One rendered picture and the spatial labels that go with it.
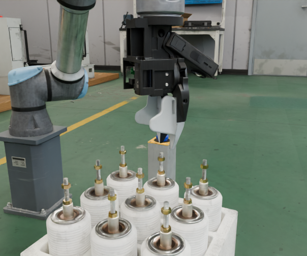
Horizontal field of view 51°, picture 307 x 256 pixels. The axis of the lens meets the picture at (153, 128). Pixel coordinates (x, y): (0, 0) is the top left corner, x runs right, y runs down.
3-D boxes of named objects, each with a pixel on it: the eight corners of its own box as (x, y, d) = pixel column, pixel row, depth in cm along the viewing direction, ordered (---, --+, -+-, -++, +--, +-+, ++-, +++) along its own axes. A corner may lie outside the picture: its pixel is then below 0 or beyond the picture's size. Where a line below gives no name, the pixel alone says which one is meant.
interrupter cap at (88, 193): (120, 195, 82) (120, 192, 82) (93, 204, 77) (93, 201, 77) (104, 185, 88) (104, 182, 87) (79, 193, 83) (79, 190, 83)
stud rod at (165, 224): (162, 236, 62) (162, 201, 60) (166, 235, 63) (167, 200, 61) (164, 239, 61) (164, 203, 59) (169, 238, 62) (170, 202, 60)
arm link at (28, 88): (9, 102, 119) (4, 65, 115) (47, 99, 125) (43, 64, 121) (11, 109, 109) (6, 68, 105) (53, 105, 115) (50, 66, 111)
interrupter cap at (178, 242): (145, 234, 66) (145, 231, 66) (183, 233, 66) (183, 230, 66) (146, 258, 59) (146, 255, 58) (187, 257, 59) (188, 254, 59)
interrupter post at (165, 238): (159, 241, 64) (159, 226, 63) (171, 241, 64) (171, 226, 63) (159, 249, 61) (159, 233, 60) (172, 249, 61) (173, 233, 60)
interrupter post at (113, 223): (118, 233, 66) (118, 219, 65) (106, 233, 66) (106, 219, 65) (120, 226, 68) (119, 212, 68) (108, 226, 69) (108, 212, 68)
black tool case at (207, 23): (185, 28, 537) (185, 21, 534) (211, 28, 529) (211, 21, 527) (183, 27, 504) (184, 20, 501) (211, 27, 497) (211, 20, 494)
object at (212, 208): (182, 264, 84) (184, 200, 79) (182, 241, 93) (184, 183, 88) (220, 266, 83) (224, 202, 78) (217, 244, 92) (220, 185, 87)
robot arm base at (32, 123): (-1, 134, 115) (-5, 107, 112) (28, 124, 128) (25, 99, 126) (35, 138, 110) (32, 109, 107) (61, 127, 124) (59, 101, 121)
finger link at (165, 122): (146, 153, 53) (142, 96, 52) (177, 148, 56) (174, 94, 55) (155, 156, 51) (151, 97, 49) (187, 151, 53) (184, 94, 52)
